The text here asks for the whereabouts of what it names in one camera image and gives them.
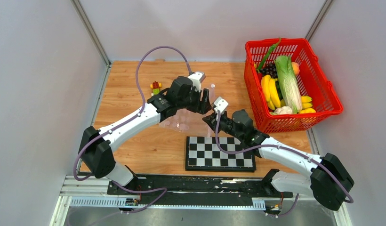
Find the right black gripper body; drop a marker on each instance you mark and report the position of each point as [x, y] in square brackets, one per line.
[226, 125]

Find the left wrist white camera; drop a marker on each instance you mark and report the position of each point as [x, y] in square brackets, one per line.
[197, 78]

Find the black white checkerboard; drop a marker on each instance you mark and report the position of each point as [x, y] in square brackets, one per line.
[203, 154]

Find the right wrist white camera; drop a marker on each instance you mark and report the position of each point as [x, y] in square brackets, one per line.
[220, 105]

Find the dark purple grapes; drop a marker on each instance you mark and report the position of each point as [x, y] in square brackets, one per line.
[269, 69]

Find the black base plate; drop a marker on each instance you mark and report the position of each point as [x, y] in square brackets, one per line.
[207, 191]

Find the red plastic basket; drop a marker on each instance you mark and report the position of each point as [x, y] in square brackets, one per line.
[311, 82]

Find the wrist white camera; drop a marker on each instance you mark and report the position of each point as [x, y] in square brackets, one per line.
[197, 78]
[220, 105]

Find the orange peach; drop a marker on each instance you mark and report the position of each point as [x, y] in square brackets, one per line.
[296, 68]

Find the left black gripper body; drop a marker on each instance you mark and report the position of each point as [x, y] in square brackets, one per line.
[193, 102]

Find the long green pepper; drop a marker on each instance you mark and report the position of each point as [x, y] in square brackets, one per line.
[268, 53]

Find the colourful toy car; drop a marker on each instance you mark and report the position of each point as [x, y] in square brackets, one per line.
[156, 88]

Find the clear zip top bag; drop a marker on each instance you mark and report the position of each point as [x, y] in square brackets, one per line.
[181, 120]

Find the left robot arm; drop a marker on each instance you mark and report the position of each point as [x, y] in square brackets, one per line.
[97, 145]

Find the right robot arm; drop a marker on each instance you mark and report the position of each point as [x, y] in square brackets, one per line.
[323, 177]

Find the green napa cabbage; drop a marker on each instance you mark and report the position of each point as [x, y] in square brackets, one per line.
[288, 83]

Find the yellow banana bunch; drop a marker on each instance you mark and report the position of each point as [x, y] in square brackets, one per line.
[269, 89]
[307, 105]

